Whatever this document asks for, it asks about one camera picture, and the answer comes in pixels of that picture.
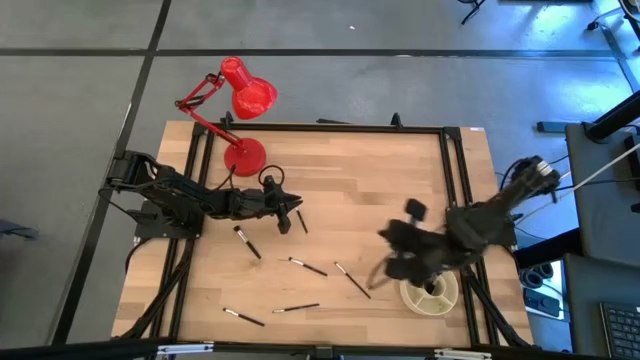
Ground black headphones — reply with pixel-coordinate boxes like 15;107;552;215
519;261;555;290

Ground black desk leg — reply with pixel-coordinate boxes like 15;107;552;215
537;92;640;142
514;227;584;269

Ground white cable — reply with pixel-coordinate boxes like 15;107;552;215
514;142;640;221

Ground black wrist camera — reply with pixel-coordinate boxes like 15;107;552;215
404;198;429;224
262;174;282;201

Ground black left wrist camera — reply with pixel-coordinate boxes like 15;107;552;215
262;174;282;201

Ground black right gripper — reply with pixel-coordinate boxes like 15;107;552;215
377;219;481;284

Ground short thick black makeup brush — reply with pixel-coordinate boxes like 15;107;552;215
232;224;263;261

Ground cream round compartment organizer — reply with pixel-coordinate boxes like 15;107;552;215
398;268;460;317

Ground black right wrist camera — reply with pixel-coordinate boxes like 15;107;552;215
404;198;429;224

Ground black keyboard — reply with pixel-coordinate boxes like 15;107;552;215
599;301;640;359

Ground red desk lamp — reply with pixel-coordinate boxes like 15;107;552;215
174;55;279;178

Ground black flat device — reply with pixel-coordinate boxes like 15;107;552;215
523;287;561;319

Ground grey desk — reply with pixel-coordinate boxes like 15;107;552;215
564;122;640;266
562;252;640;359

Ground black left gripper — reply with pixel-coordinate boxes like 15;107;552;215
227;187;304;236

